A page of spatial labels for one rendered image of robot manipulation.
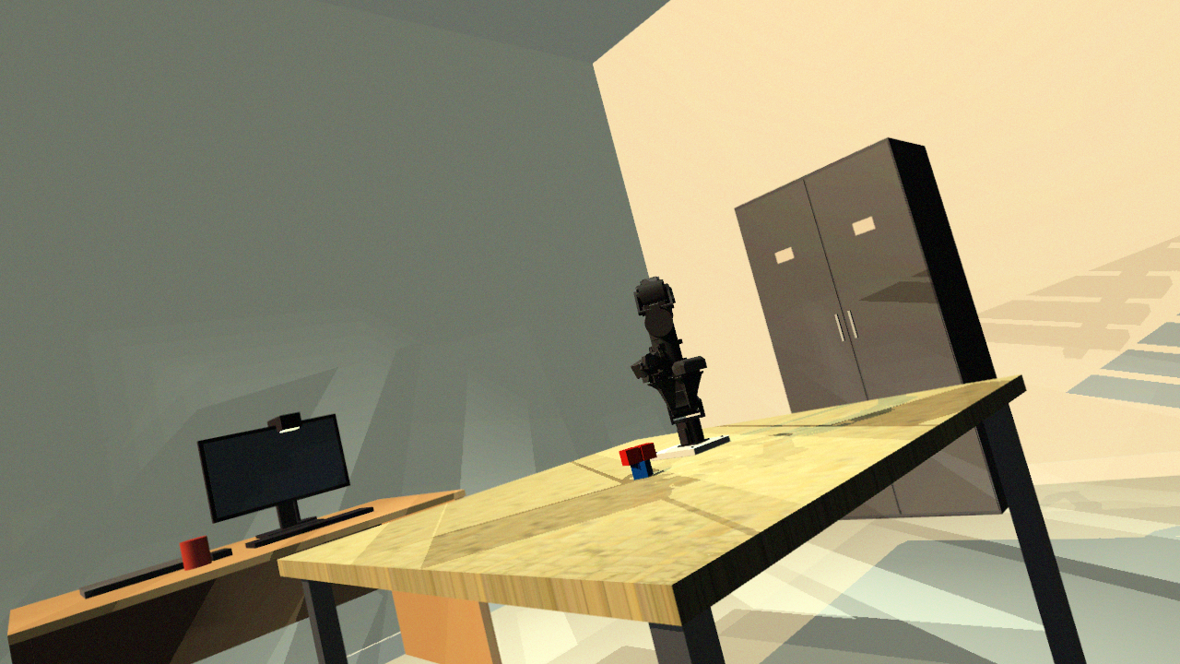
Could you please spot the blue cube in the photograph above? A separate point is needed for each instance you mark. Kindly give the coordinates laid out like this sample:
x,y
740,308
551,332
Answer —
x,y
642,470

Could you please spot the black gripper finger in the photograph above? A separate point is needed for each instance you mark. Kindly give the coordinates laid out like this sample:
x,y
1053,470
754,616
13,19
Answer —
x,y
667,389
690,385

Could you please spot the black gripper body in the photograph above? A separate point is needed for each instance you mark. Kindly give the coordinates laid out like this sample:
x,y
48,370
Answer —
x,y
677,365

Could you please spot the red cube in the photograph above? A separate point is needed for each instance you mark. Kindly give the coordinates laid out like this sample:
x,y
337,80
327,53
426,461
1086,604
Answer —
x,y
647,451
630,456

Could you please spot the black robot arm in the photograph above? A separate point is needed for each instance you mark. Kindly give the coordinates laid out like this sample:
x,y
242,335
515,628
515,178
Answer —
x,y
654,300

